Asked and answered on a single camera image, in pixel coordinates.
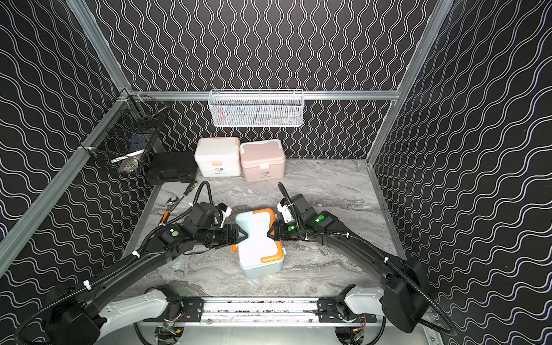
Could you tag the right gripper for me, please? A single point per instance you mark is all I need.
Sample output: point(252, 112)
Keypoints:
point(278, 232)

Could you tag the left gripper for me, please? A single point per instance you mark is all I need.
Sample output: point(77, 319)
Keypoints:
point(231, 235)

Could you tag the light blue first aid box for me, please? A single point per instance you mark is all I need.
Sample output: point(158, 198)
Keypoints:
point(259, 255)

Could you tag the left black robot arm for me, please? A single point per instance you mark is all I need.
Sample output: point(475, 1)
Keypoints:
point(73, 314)

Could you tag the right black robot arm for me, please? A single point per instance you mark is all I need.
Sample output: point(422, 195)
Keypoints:
point(405, 300)

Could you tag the pink first aid box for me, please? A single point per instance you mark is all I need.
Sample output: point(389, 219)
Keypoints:
point(262, 160)

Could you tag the white first aid box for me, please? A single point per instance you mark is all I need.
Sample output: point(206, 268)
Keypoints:
point(218, 157)

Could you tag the black plastic tool case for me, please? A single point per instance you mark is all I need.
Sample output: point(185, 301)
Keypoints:
point(172, 167)

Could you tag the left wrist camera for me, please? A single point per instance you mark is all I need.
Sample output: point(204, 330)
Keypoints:
point(205, 215)

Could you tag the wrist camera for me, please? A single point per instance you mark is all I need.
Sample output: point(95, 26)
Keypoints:
point(205, 215)
point(296, 211)

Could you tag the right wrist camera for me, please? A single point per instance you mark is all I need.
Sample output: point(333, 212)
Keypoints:
point(296, 211)

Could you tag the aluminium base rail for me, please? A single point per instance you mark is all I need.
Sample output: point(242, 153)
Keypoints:
point(153, 307)

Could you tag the white wire wall basket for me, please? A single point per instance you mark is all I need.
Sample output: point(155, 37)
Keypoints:
point(257, 108)

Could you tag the black wire wall basket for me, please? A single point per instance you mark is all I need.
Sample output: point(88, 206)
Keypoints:
point(127, 144)

